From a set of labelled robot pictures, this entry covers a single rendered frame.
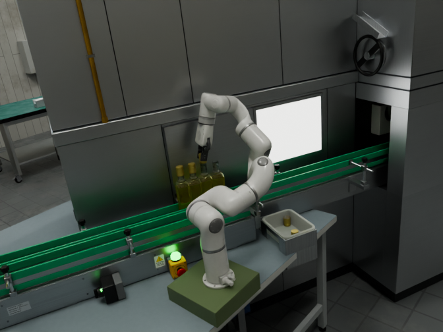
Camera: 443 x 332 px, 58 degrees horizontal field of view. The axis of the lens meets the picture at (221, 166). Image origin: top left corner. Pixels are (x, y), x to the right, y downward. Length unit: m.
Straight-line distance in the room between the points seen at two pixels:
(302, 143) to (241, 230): 0.65
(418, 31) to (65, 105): 1.62
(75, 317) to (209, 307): 0.55
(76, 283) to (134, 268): 0.23
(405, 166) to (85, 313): 1.69
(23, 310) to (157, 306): 0.52
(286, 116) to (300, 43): 0.38
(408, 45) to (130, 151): 1.40
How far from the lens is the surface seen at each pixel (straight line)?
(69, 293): 1.80
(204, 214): 1.45
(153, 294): 1.75
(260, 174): 1.53
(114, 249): 1.76
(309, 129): 2.27
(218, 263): 1.54
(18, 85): 7.84
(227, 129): 2.00
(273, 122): 2.13
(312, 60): 2.24
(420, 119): 2.30
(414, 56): 2.17
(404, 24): 2.18
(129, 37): 1.83
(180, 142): 1.93
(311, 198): 2.18
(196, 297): 1.58
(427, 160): 2.43
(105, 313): 1.73
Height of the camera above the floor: 1.82
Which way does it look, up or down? 22 degrees down
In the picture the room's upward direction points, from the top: 7 degrees counter-clockwise
